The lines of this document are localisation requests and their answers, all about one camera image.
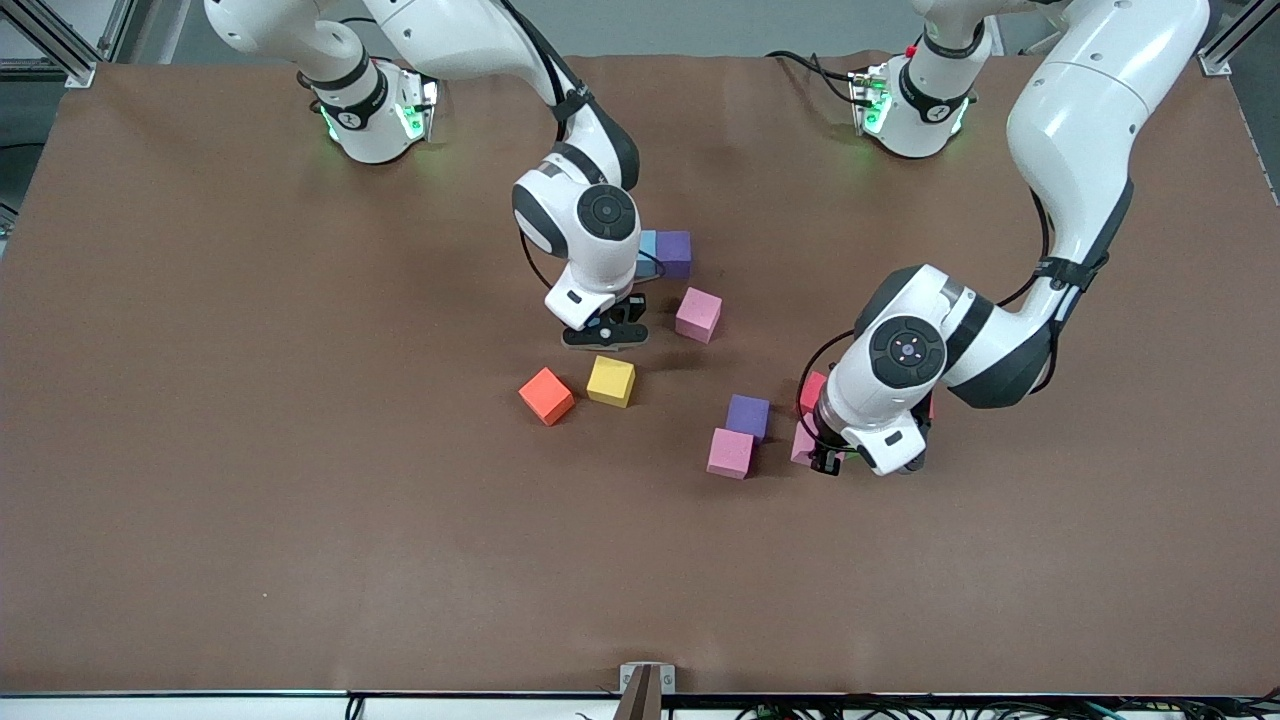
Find yellow foam cube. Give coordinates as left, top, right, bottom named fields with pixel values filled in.
left=586, top=355, right=637, bottom=409

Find purple foam cube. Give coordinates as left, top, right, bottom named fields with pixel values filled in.
left=725, top=394, right=772, bottom=443
left=655, top=230, right=694, bottom=280

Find orange foam cube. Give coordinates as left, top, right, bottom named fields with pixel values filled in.
left=518, top=367, right=576, bottom=427

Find metal base connector box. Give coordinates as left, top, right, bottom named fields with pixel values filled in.
left=850, top=62, right=893, bottom=136
left=398, top=65, right=441, bottom=143

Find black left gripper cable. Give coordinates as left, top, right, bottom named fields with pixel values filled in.
left=795, top=330, right=859, bottom=446

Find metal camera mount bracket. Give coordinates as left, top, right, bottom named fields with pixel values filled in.
left=615, top=663, right=676, bottom=720

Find black arm base cable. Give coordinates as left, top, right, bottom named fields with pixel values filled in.
left=765, top=50, right=869, bottom=106

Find aluminium frame post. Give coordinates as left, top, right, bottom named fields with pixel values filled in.
left=1197, top=0, right=1280, bottom=77
left=0, top=0, right=141, bottom=89

